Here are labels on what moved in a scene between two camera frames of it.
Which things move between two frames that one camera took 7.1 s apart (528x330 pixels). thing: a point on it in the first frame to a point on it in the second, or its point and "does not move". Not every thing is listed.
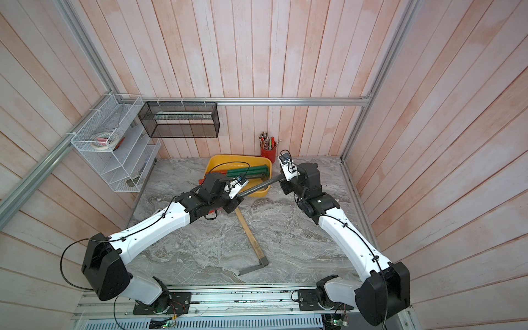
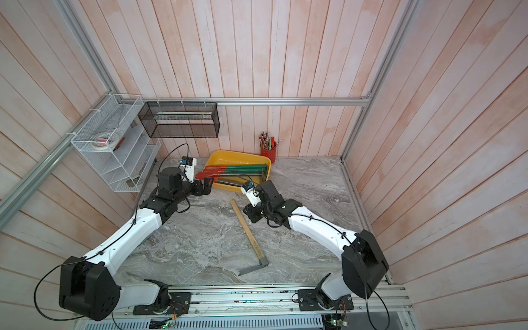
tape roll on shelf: (104, 140) does not move
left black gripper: (233, 204) to (207, 186)
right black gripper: (286, 187) to (251, 212)
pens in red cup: (267, 143) does not move
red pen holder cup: (270, 154) does not move
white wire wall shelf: (119, 139) does not move
